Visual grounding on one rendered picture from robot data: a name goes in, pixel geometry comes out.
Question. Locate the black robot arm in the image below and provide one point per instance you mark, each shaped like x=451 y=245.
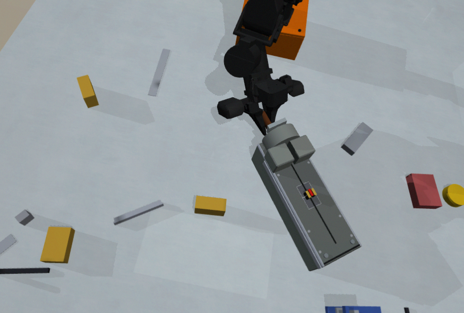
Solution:
x=261 y=19

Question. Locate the black flat bar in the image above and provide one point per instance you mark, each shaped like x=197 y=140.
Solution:
x=24 y=270

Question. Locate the red rectangular block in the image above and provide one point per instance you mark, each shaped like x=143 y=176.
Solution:
x=423 y=191

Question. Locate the blue c-clamp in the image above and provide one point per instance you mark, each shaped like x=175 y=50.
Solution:
x=353 y=309

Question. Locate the yellow short cylinder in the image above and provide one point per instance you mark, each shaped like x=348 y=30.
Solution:
x=454 y=195

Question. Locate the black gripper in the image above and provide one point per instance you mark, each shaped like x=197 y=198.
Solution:
x=233 y=107

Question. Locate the yellow rectangular block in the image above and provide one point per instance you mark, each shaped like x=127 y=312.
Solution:
x=210 y=206
x=57 y=245
x=87 y=91

